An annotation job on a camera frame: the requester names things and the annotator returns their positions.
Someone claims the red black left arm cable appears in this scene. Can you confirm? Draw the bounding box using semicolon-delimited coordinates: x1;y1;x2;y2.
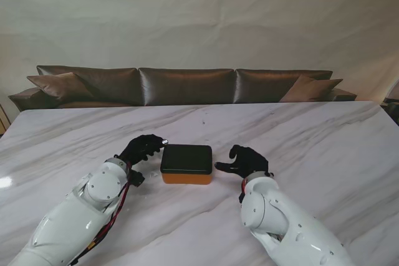
70;161;133;264

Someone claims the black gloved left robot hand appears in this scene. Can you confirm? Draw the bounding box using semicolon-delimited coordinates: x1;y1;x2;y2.
119;134;169;166

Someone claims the brown throw pillow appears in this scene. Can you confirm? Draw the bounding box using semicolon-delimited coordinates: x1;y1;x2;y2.
279;75;344;103
26;72;94;102

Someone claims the orange plastic tissue box cover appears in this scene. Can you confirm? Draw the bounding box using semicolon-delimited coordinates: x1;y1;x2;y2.
161;171;214;186

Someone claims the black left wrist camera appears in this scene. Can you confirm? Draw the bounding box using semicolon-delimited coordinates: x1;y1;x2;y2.
129;169;146;188

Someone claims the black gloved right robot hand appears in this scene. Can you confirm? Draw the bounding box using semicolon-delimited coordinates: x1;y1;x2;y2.
214;145;270;179

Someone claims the wooden background furniture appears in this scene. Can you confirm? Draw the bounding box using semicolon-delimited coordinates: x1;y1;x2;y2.
0;102;10;133

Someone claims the brown leather sofa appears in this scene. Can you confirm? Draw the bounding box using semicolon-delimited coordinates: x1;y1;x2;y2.
8;65;358;112

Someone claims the dark background equipment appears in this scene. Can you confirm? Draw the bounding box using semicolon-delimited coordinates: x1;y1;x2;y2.
382;80;399;123

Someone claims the black tissue box base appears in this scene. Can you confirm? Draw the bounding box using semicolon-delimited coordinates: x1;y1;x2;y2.
160;144;213;176

